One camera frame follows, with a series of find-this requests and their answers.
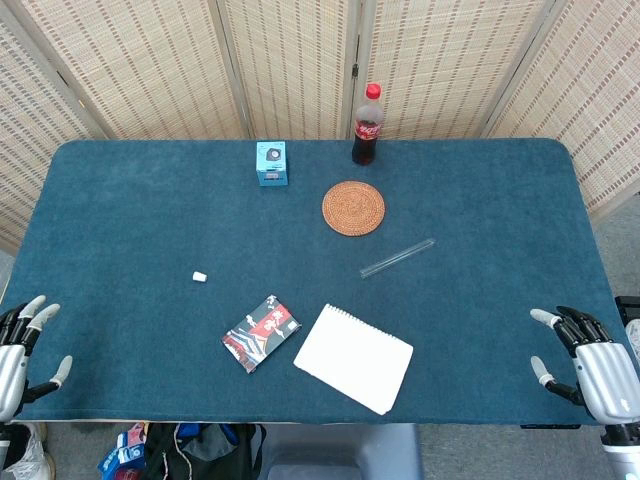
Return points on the small light blue box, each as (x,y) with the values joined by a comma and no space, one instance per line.
(272,165)

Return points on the blue table cloth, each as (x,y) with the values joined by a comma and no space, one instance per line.
(150,225)

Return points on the red and black book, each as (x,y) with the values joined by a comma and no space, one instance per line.
(260,335)

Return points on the black desk control panel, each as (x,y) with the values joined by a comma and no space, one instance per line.
(550,426)

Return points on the black backpack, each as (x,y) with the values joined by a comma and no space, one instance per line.
(210,455)

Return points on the white spiral notebook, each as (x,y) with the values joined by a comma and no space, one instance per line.
(352,357)

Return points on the black device box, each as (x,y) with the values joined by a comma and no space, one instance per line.
(629,307)

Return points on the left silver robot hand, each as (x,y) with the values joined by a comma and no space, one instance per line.
(12,372)

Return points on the white tube cap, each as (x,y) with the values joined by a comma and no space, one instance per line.
(200,277)

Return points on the blue and white package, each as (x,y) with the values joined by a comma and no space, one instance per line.
(122,457)

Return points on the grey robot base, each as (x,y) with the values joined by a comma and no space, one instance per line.
(345,452)

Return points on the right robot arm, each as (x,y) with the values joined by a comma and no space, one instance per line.
(622,450)

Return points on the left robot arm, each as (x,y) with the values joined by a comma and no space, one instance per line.
(9,445)

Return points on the clear glass test tube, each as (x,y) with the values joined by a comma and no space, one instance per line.
(397,258)

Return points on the bamboo folding screen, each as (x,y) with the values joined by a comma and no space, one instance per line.
(150,65)

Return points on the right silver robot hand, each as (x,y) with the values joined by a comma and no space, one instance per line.
(607,375)

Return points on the cola bottle with red cap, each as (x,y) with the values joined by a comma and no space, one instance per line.
(366,132)

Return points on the round woven rattan coaster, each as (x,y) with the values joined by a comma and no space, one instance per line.
(354,208)

